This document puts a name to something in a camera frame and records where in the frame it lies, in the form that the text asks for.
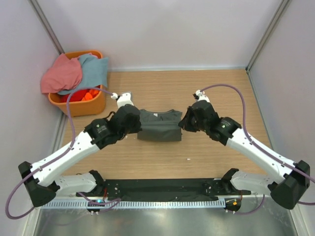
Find dark grey t shirt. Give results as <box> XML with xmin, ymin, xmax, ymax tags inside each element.
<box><xmin>137</xmin><ymin>109</ymin><xmax>182</xmax><ymax>142</ymax></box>

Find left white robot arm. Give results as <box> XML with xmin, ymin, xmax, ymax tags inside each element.
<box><xmin>18</xmin><ymin>105</ymin><xmax>141</xmax><ymax>207</ymax></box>

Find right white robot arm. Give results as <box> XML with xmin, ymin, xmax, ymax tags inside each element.
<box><xmin>178</xmin><ymin>100</ymin><xmax>311</xmax><ymax>209</ymax></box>

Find orange plastic tub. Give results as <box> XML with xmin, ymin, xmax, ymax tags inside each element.
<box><xmin>48</xmin><ymin>50</ymin><xmax>106</xmax><ymax>117</ymax></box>

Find red orange t shirt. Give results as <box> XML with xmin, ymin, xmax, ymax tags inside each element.
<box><xmin>58</xmin><ymin>89</ymin><xmax>99</xmax><ymax>103</ymax></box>

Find light blue t shirt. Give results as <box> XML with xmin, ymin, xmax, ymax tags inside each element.
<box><xmin>58</xmin><ymin>54</ymin><xmax>108</xmax><ymax>95</ymax></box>

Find pink t shirt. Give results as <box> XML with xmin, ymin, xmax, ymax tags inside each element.
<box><xmin>40</xmin><ymin>54</ymin><xmax>83</xmax><ymax>94</ymax></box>

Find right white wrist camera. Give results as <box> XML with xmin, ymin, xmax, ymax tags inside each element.
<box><xmin>193</xmin><ymin>90</ymin><xmax>210</xmax><ymax>103</ymax></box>

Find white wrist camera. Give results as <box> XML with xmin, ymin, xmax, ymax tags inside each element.
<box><xmin>111</xmin><ymin>91</ymin><xmax>134</xmax><ymax>108</ymax></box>
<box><xmin>193</xmin><ymin>90</ymin><xmax>210</xmax><ymax>103</ymax></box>

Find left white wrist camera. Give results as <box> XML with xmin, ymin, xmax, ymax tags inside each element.
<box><xmin>111</xmin><ymin>91</ymin><xmax>134</xmax><ymax>108</ymax></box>

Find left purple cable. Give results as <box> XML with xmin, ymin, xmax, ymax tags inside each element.
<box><xmin>5</xmin><ymin>87</ymin><xmax>121</xmax><ymax>219</ymax></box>

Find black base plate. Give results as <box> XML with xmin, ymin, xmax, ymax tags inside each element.
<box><xmin>84</xmin><ymin>178</ymin><xmax>251</xmax><ymax>202</ymax></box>

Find slotted cable duct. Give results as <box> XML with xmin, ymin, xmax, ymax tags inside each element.
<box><xmin>42</xmin><ymin>198</ymin><xmax>225</xmax><ymax>209</ymax></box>

